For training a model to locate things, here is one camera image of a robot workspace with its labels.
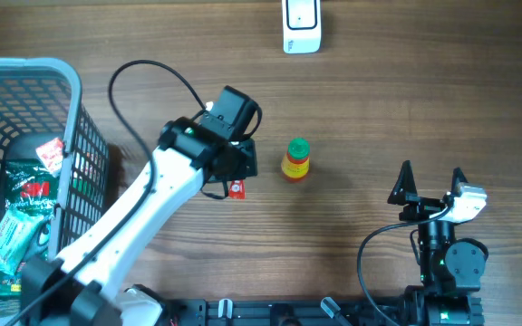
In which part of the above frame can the white barcode scanner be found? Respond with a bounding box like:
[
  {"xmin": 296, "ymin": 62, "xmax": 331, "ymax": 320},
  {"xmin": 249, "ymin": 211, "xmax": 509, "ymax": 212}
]
[{"xmin": 282, "ymin": 0, "xmax": 322, "ymax": 54}]

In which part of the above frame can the teal wet wipes pack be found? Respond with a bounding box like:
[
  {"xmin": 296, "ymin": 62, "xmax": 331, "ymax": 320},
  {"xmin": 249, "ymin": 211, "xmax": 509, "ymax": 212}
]
[{"xmin": 0, "ymin": 206, "xmax": 45, "ymax": 275}]

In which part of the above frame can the left black cable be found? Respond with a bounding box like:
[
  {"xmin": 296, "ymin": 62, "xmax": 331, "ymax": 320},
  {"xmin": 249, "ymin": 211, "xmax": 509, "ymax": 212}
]
[{"xmin": 5, "ymin": 59, "xmax": 212, "ymax": 326}]

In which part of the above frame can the green 3M gloves package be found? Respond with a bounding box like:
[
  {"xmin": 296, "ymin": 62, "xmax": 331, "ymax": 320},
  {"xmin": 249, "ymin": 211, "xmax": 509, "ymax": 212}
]
[{"xmin": 0, "ymin": 159, "xmax": 58, "ymax": 299}]

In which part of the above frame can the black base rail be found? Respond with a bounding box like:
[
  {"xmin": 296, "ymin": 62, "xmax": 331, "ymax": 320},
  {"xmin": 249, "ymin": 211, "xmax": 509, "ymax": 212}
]
[{"xmin": 157, "ymin": 297, "xmax": 485, "ymax": 326}]

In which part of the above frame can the right black cable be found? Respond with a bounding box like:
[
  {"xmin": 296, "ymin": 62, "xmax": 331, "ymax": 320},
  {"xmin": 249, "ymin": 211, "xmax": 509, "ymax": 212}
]
[{"xmin": 356, "ymin": 206, "xmax": 452, "ymax": 326}]

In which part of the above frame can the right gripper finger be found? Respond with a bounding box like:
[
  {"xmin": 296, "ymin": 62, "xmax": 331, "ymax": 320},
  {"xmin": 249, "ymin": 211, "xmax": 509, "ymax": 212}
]
[
  {"xmin": 387, "ymin": 160, "xmax": 418, "ymax": 205},
  {"xmin": 450, "ymin": 168, "xmax": 468, "ymax": 194}
]

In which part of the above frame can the grey plastic shopping basket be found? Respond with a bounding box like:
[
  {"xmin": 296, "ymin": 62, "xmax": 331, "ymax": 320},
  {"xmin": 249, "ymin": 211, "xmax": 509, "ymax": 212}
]
[{"xmin": 0, "ymin": 58, "xmax": 110, "ymax": 325}]

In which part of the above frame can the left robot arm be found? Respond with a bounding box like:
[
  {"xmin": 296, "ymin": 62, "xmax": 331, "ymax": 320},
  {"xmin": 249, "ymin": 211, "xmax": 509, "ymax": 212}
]
[{"xmin": 10, "ymin": 113, "xmax": 251, "ymax": 326}]

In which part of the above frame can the red yellow sauce bottle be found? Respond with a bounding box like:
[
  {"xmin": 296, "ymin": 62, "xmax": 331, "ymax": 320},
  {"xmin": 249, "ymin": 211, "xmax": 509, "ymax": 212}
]
[{"xmin": 281, "ymin": 138, "xmax": 310, "ymax": 182}]

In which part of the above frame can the red stick sachet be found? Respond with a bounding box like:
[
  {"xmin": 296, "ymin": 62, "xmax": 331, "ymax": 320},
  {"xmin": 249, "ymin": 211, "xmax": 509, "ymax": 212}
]
[{"xmin": 228, "ymin": 180, "xmax": 247, "ymax": 199}]

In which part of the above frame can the black cable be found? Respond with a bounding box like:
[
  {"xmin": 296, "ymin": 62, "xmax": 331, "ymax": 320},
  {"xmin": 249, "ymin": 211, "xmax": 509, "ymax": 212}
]
[
  {"xmin": 5, "ymin": 59, "xmax": 212, "ymax": 326},
  {"xmin": 356, "ymin": 206, "xmax": 452, "ymax": 326}
]

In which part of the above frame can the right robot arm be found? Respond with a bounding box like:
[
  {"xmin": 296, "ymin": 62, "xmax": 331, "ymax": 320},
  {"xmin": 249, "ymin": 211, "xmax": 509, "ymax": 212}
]
[{"xmin": 388, "ymin": 160, "xmax": 488, "ymax": 326}]

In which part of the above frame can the small red white snack packet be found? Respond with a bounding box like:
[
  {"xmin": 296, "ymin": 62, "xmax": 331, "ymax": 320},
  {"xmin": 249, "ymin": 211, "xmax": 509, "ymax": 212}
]
[{"xmin": 35, "ymin": 138, "xmax": 64, "ymax": 177}]

